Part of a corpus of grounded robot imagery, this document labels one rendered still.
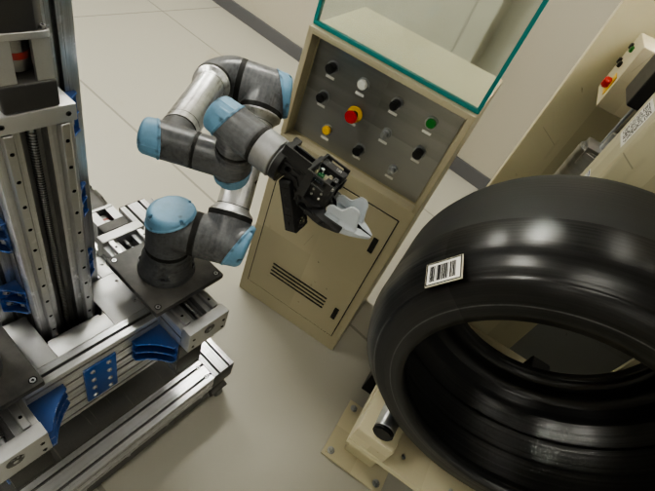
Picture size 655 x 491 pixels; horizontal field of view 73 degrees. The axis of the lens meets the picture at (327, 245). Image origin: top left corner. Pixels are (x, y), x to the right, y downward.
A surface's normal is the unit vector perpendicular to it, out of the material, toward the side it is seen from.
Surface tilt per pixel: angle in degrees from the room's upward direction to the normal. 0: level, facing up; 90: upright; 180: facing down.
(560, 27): 90
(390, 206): 90
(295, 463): 0
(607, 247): 25
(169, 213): 7
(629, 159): 90
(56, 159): 90
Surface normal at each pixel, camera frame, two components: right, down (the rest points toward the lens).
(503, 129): -0.61, 0.42
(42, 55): 0.73, 0.62
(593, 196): -0.07, -0.83
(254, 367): 0.30, -0.66
